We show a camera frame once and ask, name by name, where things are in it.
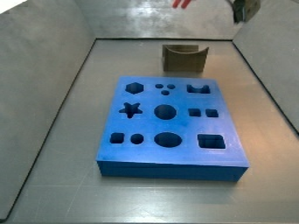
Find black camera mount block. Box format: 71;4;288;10
232;0;260;23

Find black curved cradle fixture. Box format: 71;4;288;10
163;45;209;73

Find blue foam shape-hole board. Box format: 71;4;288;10
96;76;248;182

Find red three-prong object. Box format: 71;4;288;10
172;0;192;9

